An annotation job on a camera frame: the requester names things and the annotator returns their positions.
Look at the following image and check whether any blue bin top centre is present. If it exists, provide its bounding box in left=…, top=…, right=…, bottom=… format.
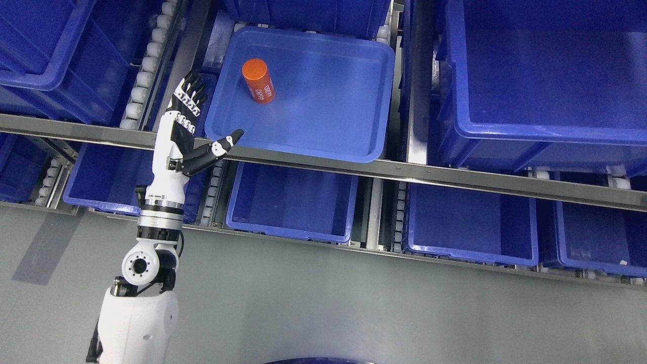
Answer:
left=223, top=1, right=391, bottom=38

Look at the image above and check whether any large blue bin right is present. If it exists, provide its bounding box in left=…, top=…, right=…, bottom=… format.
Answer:
left=436, top=1, right=646, bottom=177

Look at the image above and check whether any blue bin lower centre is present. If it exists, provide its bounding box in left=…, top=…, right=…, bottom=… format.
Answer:
left=225, top=163, right=359, bottom=244

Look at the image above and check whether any blue bin far left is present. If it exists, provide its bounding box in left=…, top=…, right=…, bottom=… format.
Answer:
left=1, top=133, right=49, bottom=203

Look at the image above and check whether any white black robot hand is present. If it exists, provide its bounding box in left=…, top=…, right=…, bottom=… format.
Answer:
left=144, top=70, right=245, bottom=208

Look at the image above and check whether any metal shelf rack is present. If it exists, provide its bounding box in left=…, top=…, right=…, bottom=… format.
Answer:
left=1, top=1, right=645, bottom=292

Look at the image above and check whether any blue bin upper left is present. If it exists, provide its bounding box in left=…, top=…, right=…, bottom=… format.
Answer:
left=1, top=1, right=161, bottom=126

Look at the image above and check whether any blue bin lower right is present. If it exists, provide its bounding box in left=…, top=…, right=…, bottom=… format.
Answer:
left=402, top=184, right=540, bottom=266

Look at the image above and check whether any shallow blue plastic tray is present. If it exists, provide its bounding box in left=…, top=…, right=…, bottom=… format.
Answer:
left=204, top=27, right=395, bottom=163

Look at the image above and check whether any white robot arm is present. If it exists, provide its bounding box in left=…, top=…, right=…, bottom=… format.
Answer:
left=85, top=195, right=184, bottom=363

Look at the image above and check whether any blue bin far right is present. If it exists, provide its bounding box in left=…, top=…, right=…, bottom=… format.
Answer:
left=545, top=201, right=646, bottom=278

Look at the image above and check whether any orange cylindrical capacitor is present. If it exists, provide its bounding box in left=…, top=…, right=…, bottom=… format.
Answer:
left=241, top=58, right=275, bottom=104

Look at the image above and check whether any blue bin lower left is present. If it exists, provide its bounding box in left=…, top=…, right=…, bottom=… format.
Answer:
left=63, top=143, right=212, bottom=223

